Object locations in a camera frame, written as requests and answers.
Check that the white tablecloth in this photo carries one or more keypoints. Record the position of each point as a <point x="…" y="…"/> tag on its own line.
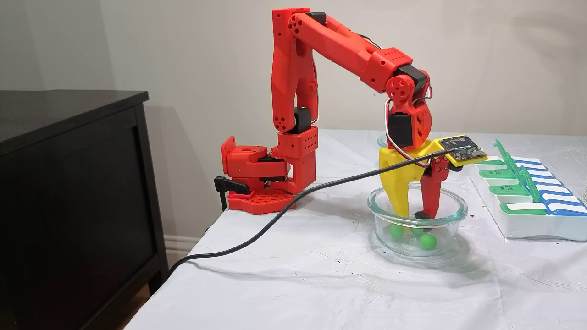
<point x="321" y="284"/>

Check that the black cabinet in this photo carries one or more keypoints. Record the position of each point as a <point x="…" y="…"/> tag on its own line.
<point x="69" y="206"/>

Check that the green ball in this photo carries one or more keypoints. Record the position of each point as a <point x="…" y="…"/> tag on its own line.
<point x="416" y="231"/>
<point x="396" y="231"/>
<point x="428" y="241"/>

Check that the black circuit board camera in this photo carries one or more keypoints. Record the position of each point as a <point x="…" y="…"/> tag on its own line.
<point x="463" y="151"/>

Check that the white baseboard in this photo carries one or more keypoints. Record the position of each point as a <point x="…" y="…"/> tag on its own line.
<point x="183" y="245"/>

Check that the weekly pill organizer box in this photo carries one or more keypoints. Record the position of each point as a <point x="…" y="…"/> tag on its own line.
<point x="527" y="224"/>

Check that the black table clamp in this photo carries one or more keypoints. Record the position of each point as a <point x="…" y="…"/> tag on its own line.
<point x="231" y="184"/>

